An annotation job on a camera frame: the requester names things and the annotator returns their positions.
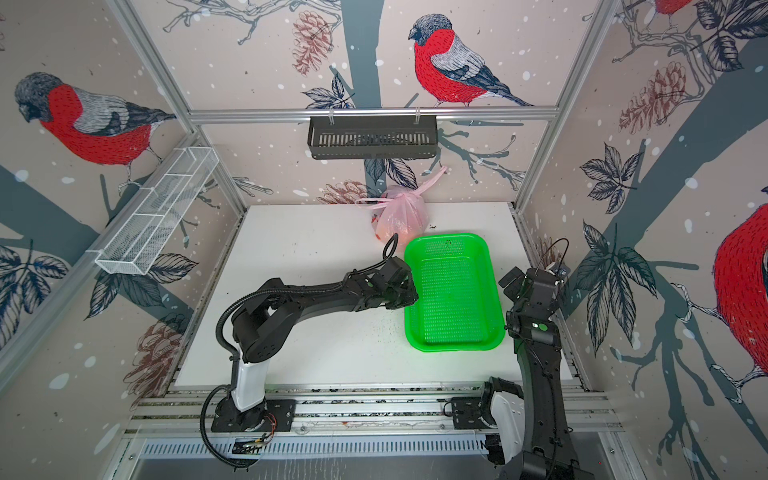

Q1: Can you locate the pink plastic bag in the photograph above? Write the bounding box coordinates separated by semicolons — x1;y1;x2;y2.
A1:
356;167;447;247

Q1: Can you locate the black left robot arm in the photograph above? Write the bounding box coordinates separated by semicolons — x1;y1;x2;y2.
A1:
199;234;418;471

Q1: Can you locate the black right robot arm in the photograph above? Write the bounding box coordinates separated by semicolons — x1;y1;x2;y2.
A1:
484;267;593;479

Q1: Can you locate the green plastic basket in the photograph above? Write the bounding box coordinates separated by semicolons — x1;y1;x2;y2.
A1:
404;233;505;353

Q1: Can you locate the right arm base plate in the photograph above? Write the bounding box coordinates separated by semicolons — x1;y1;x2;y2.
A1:
447;397;497;430

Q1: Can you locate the black hanging wall basket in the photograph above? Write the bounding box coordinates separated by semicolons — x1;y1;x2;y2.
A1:
307;115;439;160

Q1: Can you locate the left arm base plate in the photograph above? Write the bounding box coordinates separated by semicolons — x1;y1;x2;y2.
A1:
211;396;297;433

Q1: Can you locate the white wire mesh shelf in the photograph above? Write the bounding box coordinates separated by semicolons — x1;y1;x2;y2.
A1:
95;146;219;275

